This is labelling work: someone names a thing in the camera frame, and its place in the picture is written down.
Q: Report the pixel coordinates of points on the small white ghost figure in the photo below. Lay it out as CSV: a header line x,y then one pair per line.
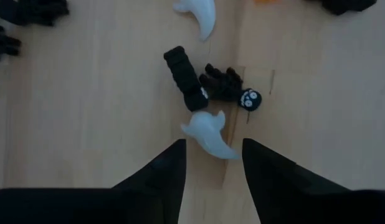
x,y
208,135
203,15

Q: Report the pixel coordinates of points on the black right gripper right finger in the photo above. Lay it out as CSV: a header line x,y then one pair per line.
x,y
304,208

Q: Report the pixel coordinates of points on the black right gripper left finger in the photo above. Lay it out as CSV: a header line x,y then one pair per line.
x,y
86,208

